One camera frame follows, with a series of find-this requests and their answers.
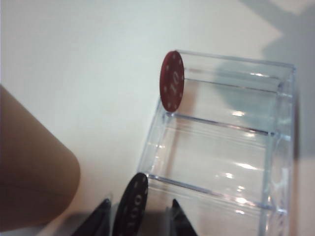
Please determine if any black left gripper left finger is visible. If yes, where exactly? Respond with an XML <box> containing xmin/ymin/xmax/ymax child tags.
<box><xmin>73</xmin><ymin>198</ymin><xmax>115</xmax><ymax>236</ymax></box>

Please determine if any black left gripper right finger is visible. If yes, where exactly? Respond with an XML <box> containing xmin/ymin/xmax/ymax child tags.
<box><xmin>166</xmin><ymin>198</ymin><xmax>200</xmax><ymax>236</ymax></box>

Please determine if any black 100 poker chip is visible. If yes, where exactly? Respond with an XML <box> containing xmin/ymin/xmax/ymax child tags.
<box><xmin>114</xmin><ymin>172</ymin><xmax>149</xmax><ymax>236</ymax></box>

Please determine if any clear plastic chip tray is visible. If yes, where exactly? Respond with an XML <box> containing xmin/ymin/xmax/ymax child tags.
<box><xmin>136</xmin><ymin>49</ymin><xmax>296</xmax><ymax>236</ymax></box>

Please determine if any brown paper cup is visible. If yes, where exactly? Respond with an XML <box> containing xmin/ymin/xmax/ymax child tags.
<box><xmin>0</xmin><ymin>85</ymin><xmax>81</xmax><ymax>227</ymax></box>

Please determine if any red 10 poker chip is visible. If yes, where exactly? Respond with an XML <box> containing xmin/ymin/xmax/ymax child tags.
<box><xmin>159</xmin><ymin>50</ymin><xmax>185</xmax><ymax>113</ymax></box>

